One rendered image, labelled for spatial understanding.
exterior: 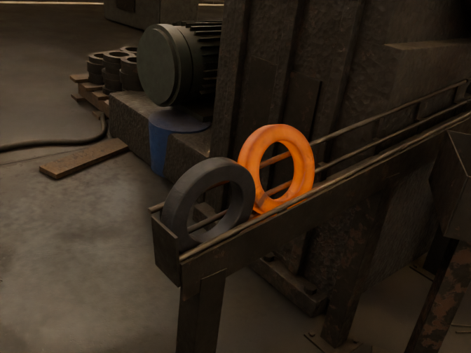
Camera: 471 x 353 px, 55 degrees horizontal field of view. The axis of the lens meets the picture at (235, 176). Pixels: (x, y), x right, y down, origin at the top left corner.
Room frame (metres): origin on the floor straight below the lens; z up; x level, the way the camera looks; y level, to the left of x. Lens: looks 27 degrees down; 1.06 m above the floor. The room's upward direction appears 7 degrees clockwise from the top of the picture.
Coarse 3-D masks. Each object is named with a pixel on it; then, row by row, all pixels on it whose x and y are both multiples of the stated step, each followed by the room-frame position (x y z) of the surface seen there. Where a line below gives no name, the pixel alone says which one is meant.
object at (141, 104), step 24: (192, 24) 2.21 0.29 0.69; (216, 24) 2.31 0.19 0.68; (144, 48) 2.17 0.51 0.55; (168, 48) 2.02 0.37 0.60; (192, 48) 2.07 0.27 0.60; (216, 48) 2.16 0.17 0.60; (144, 72) 2.16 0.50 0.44; (168, 72) 2.01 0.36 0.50; (192, 72) 2.04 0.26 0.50; (216, 72) 2.13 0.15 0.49; (120, 96) 2.32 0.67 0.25; (144, 96) 2.37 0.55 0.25; (168, 96) 2.01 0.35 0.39; (192, 96) 2.09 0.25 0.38; (120, 120) 2.25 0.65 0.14; (144, 120) 2.07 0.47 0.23; (144, 144) 2.07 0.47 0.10; (168, 144) 1.91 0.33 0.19; (192, 144) 1.81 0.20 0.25; (168, 168) 1.91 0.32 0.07
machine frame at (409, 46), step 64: (256, 0) 1.53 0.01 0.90; (320, 0) 1.35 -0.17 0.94; (384, 0) 1.20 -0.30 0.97; (448, 0) 1.36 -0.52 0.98; (256, 64) 1.49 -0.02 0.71; (320, 64) 1.31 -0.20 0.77; (384, 64) 1.17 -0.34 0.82; (448, 64) 1.32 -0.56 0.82; (256, 128) 1.46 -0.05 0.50; (320, 128) 1.24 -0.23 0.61; (384, 128) 1.15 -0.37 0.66; (320, 256) 1.20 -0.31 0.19; (384, 256) 1.32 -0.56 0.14
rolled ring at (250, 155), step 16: (272, 128) 0.83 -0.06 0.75; (288, 128) 0.86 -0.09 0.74; (256, 144) 0.79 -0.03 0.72; (288, 144) 0.86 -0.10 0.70; (304, 144) 0.87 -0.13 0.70; (240, 160) 0.78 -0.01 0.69; (256, 160) 0.78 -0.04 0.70; (304, 160) 0.86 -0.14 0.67; (256, 176) 0.77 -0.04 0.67; (304, 176) 0.85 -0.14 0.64; (256, 192) 0.76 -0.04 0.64; (288, 192) 0.84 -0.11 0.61; (304, 192) 0.83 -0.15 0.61; (256, 208) 0.76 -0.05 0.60; (272, 208) 0.77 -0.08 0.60; (288, 208) 0.79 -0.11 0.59
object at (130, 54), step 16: (128, 48) 3.05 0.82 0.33; (96, 64) 2.77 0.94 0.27; (112, 64) 2.61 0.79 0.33; (128, 64) 2.42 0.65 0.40; (80, 80) 2.84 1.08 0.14; (96, 80) 2.79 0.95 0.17; (112, 80) 2.61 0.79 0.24; (128, 80) 2.42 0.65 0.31; (80, 96) 2.87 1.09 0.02; (96, 96) 2.57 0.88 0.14; (96, 112) 2.62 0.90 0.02
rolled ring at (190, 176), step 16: (208, 160) 0.68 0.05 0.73; (224, 160) 0.69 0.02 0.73; (192, 176) 0.64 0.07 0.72; (208, 176) 0.65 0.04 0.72; (224, 176) 0.68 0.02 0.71; (240, 176) 0.70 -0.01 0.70; (176, 192) 0.63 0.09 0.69; (192, 192) 0.63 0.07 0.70; (240, 192) 0.71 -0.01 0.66; (176, 208) 0.61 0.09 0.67; (240, 208) 0.71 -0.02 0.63; (176, 224) 0.61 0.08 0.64; (224, 224) 0.71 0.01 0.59; (192, 240) 0.64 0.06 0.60; (224, 240) 0.69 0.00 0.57
